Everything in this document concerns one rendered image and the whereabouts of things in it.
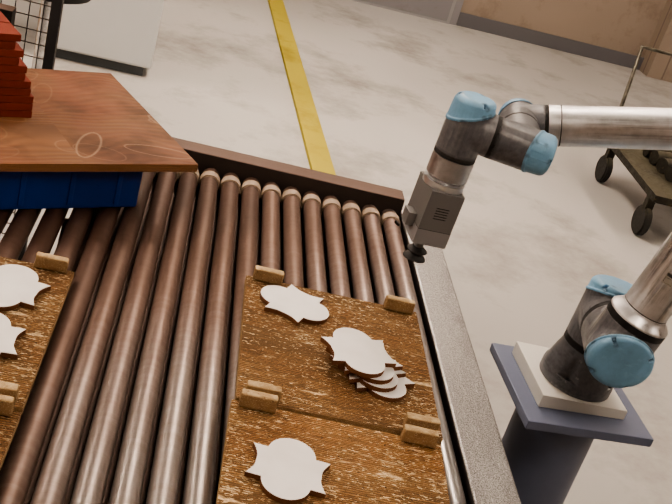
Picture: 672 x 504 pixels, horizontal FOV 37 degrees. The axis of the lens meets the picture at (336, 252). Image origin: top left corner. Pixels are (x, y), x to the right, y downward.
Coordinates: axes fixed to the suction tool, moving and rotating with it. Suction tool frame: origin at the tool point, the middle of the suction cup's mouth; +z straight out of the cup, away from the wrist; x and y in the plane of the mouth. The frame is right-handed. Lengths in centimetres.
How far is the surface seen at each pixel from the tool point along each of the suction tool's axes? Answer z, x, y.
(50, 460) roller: 21, -58, 42
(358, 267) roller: 19.5, 1.7, -29.4
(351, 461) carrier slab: 17.7, -13.8, 38.0
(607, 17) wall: 64, 393, -689
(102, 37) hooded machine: 99, -47, -390
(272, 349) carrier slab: 18.3, -22.8, 9.7
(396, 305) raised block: 16.0, 4.6, -9.6
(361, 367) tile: 13.8, -9.3, 17.7
